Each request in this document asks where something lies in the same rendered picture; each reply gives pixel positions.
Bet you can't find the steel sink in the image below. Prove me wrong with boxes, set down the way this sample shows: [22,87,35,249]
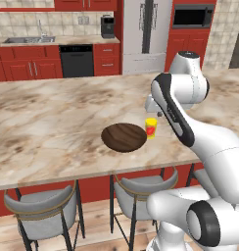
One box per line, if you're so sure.
[1,36,57,45]

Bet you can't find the grey stool with black legs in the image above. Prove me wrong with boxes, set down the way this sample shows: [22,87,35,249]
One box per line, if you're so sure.
[109,166,179,251]
[3,179,86,251]
[185,162,220,199]

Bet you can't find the red island base panel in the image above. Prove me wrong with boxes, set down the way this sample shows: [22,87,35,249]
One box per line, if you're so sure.
[0,162,206,219]

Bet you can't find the red base cupboards with handles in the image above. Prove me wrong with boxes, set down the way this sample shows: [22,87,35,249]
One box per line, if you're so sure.
[0,44,64,83]

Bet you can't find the black coffee machine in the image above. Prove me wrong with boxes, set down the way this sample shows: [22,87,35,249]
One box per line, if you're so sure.
[100,14,116,39]

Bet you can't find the tall red cupboard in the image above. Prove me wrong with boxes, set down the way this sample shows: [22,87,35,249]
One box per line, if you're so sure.
[164,0,217,74]

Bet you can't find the steel fridge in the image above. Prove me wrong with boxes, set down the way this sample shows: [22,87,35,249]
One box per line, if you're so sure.
[121,0,174,76]

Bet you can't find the steel tap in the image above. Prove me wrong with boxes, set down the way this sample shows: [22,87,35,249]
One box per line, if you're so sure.
[37,19,48,39]

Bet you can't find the red drawer stack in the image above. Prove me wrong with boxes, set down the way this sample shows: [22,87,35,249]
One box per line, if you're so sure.
[92,42,121,77]

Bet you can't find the red wall cupboards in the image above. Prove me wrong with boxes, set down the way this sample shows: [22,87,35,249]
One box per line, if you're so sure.
[0,0,119,13]

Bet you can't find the black dishwasher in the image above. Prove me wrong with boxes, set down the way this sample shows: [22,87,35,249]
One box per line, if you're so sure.
[59,44,95,78]

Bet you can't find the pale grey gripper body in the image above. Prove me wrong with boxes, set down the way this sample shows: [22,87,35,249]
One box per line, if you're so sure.
[144,94,166,117]

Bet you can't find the black microwave oven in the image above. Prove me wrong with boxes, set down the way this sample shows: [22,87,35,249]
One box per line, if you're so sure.
[171,3,215,29]

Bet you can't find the dark brown wooden bowl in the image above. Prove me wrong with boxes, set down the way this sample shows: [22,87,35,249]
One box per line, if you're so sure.
[101,123,148,154]

